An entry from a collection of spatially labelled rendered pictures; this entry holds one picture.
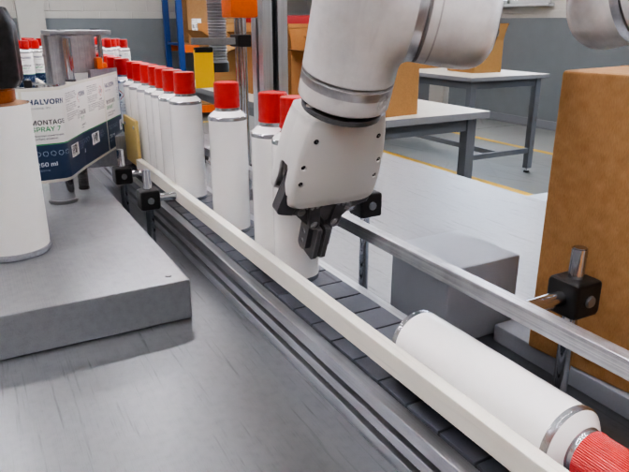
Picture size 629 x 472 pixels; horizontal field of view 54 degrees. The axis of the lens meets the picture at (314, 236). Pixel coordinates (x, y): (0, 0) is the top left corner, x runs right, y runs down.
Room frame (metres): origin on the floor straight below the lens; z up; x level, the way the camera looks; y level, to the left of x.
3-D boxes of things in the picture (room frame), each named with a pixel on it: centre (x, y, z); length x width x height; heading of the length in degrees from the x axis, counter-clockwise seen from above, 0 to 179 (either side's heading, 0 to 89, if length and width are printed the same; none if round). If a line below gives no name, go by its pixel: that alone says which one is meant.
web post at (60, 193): (0.98, 0.41, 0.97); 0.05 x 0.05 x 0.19
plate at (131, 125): (1.20, 0.36, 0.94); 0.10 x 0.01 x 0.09; 29
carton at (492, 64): (5.15, -1.25, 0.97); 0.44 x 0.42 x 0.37; 116
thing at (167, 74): (1.05, 0.23, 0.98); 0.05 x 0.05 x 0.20
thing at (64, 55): (1.28, 0.46, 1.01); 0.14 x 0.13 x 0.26; 29
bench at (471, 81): (5.69, -0.94, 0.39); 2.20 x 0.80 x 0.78; 29
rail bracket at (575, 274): (0.44, -0.19, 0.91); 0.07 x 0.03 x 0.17; 119
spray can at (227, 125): (0.84, 0.12, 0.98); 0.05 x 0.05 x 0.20
